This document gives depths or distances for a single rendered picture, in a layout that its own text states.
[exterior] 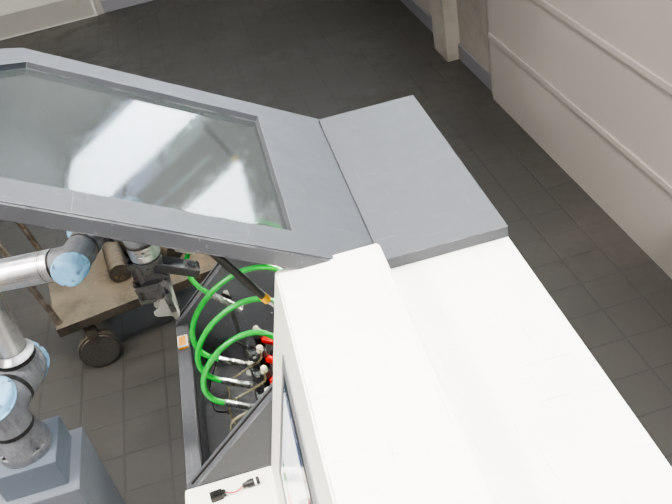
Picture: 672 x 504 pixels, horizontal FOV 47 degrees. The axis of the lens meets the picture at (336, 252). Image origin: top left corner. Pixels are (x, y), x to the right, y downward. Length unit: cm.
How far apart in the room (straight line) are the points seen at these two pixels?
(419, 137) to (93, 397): 233
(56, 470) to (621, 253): 277
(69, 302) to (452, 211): 253
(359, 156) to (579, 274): 209
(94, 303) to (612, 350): 235
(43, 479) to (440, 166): 140
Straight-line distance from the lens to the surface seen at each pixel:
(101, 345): 391
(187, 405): 224
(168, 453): 347
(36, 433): 237
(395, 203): 180
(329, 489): 119
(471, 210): 174
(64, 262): 180
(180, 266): 196
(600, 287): 383
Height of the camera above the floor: 250
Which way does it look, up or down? 36 degrees down
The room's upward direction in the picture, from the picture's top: 13 degrees counter-clockwise
